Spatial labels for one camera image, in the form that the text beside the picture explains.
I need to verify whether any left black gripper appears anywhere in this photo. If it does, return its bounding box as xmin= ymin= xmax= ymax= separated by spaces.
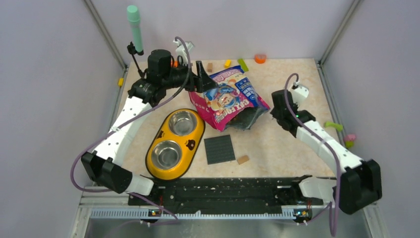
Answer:
xmin=162 ymin=60 xmax=218 ymax=93

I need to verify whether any pink pet food bag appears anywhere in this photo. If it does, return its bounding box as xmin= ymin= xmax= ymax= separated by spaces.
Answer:
xmin=189 ymin=65 xmax=270 ymax=132

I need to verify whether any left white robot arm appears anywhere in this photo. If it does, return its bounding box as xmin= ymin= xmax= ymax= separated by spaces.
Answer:
xmin=76 ymin=37 xmax=216 ymax=205

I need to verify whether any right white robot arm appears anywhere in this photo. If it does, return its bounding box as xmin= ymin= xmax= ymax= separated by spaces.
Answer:
xmin=270 ymin=83 xmax=382 ymax=215

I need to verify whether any yellow double pet bowl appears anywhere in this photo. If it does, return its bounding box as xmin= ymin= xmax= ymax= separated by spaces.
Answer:
xmin=145 ymin=109 xmax=206 ymax=180

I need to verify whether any small wooden cube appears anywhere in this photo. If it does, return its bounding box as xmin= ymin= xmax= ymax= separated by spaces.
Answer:
xmin=207 ymin=62 xmax=213 ymax=73

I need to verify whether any small yellow block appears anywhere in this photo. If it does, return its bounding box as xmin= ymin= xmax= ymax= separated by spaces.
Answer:
xmin=224 ymin=59 xmax=231 ymax=69

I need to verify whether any green lego brick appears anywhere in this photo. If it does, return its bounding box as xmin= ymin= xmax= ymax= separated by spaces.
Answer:
xmin=237 ymin=59 xmax=249 ymax=72

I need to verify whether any orange semicircle container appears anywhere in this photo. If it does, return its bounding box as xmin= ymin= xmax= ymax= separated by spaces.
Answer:
xmin=254 ymin=54 xmax=267 ymax=64

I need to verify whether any green bone toy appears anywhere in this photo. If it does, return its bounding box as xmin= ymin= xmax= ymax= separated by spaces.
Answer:
xmin=323 ymin=121 xmax=344 ymax=132

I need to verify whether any small wooden block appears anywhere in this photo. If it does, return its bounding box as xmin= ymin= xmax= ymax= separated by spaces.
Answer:
xmin=236 ymin=155 xmax=250 ymax=165

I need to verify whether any dark grey square baseplate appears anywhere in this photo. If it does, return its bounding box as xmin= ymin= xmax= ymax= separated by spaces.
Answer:
xmin=204 ymin=135 xmax=236 ymax=165

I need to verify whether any pink green toy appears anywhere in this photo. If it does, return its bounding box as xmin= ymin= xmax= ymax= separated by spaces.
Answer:
xmin=343 ymin=134 xmax=357 ymax=149

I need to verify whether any green microphone on tripod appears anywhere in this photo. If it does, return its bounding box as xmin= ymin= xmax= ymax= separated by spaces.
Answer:
xmin=126 ymin=5 xmax=146 ymax=78

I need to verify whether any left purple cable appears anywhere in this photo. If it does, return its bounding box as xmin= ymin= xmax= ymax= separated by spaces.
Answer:
xmin=70 ymin=36 xmax=192 ymax=227

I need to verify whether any purple cable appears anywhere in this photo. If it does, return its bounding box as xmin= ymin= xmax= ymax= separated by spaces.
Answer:
xmin=284 ymin=72 xmax=343 ymax=237
xmin=70 ymin=36 xmax=192 ymax=227

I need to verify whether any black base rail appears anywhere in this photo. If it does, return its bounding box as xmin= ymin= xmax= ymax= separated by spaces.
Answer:
xmin=146 ymin=178 xmax=324 ymax=215

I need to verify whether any yellow clip on frame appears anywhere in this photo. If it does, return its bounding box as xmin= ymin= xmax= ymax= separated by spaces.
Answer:
xmin=118 ymin=78 xmax=124 ymax=87

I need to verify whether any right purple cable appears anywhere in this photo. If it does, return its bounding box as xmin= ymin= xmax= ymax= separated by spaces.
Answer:
xmin=284 ymin=72 xmax=343 ymax=237

